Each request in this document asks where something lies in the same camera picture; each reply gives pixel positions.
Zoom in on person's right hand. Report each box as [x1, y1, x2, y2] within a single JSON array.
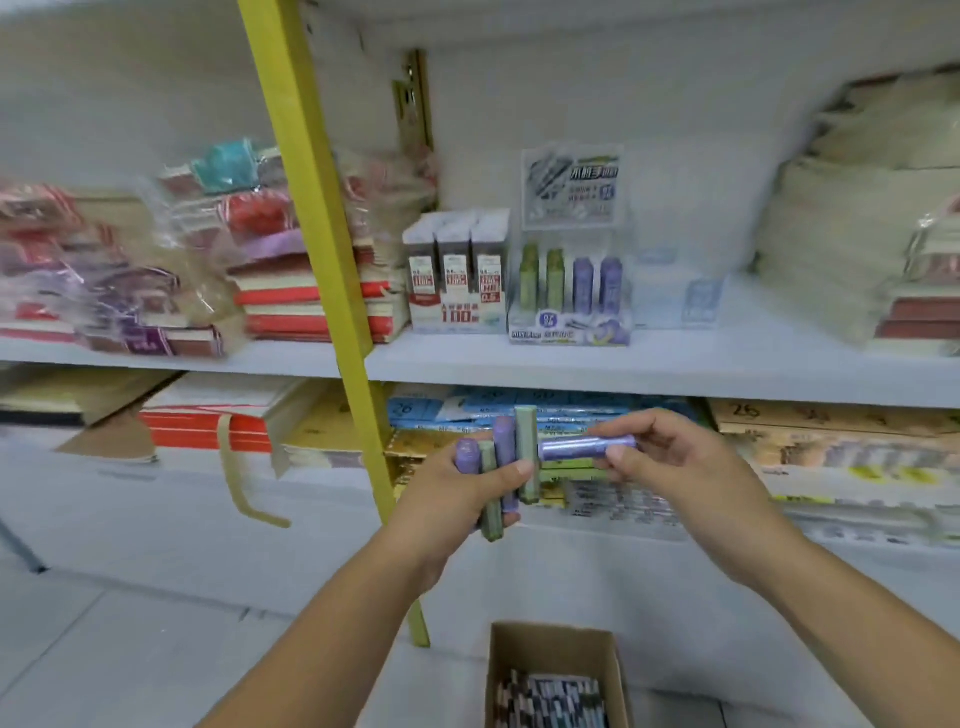
[[588, 408, 798, 588]]

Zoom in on person's left hand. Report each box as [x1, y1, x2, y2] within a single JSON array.
[[389, 442, 538, 588]]

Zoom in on small brown cardboard box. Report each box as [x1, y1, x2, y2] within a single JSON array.
[[483, 620, 635, 728]]

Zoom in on rows of lead tubes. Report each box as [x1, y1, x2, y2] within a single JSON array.
[[517, 243, 625, 316]]

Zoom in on rows of lead cases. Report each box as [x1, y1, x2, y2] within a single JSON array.
[[402, 209, 511, 299]]

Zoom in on person's right forearm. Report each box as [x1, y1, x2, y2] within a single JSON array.
[[738, 528, 960, 728]]

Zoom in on person's left forearm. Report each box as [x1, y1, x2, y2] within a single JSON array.
[[198, 536, 451, 728]]

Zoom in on clear box with blue label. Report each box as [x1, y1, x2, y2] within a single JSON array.
[[633, 247, 725, 331]]

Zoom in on clear display of green purple tubes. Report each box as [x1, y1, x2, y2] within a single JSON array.
[[506, 143, 635, 348]]

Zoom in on stack of gold paper packs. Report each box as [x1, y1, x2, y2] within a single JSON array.
[[383, 427, 571, 511]]

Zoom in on beige notebook stack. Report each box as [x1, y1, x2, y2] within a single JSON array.
[[753, 67, 960, 354], [708, 397, 960, 511]]

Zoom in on stack of blue paper packs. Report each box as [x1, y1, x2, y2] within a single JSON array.
[[386, 383, 710, 438]]

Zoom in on yellow notebook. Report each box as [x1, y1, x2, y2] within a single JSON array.
[[281, 382, 391, 470]]

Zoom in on red white receipt book bundle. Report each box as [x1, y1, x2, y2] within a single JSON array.
[[138, 374, 331, 455]]

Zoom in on red-spine notebook stack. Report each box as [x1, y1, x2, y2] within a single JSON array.
[[228, 239, 412, 345]]

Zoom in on pink paper sheet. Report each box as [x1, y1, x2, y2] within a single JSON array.
[[239, 228, 309, 260]]

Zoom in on wrapped purple-band notebook stack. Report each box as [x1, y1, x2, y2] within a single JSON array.
[[0, 254, 249, 360]]

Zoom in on crumpled plastic-wrapped notebook pack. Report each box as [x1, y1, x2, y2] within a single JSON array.
[[333, 146, 440, 249]]

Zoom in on brown kraft folder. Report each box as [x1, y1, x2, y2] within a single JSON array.
[[56, 408, 159, 463]]

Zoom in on wrapped red-band notebook pack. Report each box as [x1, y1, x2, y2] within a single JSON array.
[[168, 187, 301, 241]]

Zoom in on tan notebooks with black spine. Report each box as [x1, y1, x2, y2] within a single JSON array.
[[0, 367, 178, 429]]

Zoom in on wrapped teal-band notebook pack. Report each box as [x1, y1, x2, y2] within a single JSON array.
[[161, 138, 286, 196]]

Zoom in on grey metal rack leg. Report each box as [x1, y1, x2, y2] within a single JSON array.
[[0, 517, 48, 575]]

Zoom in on wrapped red-band notebook stack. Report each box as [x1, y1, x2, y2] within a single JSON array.
[[0, 183, 159, 256]]

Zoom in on beige paper strap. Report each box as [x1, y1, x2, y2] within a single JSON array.
[[217, 412, 292, 530]]

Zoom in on yellow shelf post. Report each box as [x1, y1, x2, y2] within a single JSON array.
[[238, 0, 433, 648]]

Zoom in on yellow slotted bracket rail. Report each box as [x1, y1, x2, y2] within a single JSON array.
[[392, 48, 435, 163]]

